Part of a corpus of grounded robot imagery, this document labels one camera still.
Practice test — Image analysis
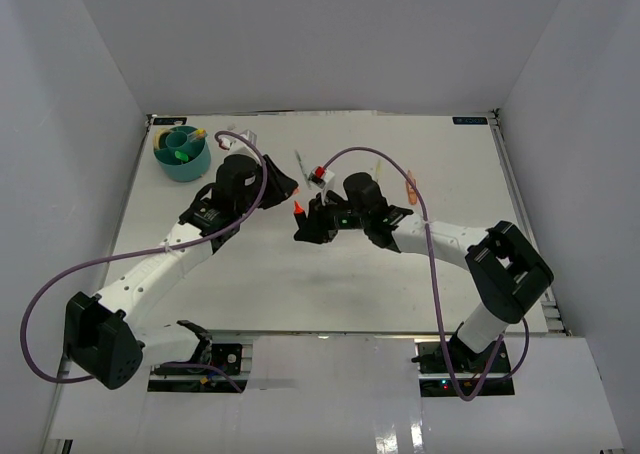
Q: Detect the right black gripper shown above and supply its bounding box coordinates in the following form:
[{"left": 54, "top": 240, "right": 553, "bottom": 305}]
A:
[{"left": 294, "top": 193, "right": 369, "bottom": 245}]

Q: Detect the black highlighter green cap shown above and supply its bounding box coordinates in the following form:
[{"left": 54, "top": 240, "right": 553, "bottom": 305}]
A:
[{"left": 174, "top": 150, "right": 190, "bottom": 163}]

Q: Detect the beige tape roll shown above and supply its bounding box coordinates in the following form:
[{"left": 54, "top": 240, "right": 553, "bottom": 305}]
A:
[{"left": 152, "top": 129, "right": 171, "bottom": 150}]

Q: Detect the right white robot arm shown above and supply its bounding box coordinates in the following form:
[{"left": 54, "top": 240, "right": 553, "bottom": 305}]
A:
[{"left": 294, "top": 173, "right": 554, "bottom": 373}]

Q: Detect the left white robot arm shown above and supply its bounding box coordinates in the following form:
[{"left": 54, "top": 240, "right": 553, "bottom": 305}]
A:
[{"left": 64, "top": 154, "right": 298, "bottom": 390}]

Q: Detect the green clear pen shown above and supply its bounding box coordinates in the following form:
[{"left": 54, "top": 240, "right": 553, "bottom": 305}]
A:
[{"left": 294, "top": 149, "right": 311, "bottom": 190}]

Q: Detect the teal round organizer container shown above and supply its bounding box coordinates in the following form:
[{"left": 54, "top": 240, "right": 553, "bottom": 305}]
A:
[{"left": 153, "top": 126, "right": 211, "bottom": 182}]

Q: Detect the blue label sticker right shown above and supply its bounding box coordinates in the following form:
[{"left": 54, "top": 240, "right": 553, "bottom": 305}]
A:
[{"left": 452, "top": 116, "right": 488, "bottom": 125}]

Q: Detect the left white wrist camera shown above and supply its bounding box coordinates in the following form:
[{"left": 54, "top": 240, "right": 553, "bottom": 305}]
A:
[{"left": 218, "top": 130, "right": 258, "bottom": 161}]

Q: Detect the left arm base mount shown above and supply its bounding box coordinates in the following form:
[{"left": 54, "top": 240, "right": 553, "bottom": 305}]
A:
[{"left": 147, "top": 343, "right": 252, "bottom": 394}]

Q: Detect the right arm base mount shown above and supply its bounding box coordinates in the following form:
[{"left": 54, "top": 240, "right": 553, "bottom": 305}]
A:
[{"left": 411, "top": 340, "right": 515, "bottom": 398}]

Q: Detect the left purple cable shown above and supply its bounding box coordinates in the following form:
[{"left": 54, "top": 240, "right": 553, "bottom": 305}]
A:
[{"left": 19, "top": 130, "right": 269, "bottom": 393}]

